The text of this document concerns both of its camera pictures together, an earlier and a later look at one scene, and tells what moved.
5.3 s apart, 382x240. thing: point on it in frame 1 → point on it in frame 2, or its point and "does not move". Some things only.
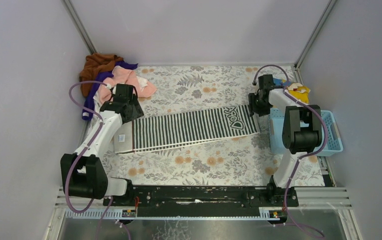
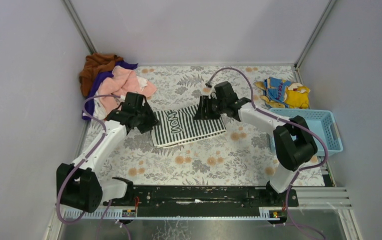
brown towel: x=95 y=63 does not move
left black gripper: x=136 y=112 → x=145 y=118
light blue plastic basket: x=333 y=144 does not move
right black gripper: x=253 y=105 → x=207 y=106
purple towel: x=101 y=78 does not move
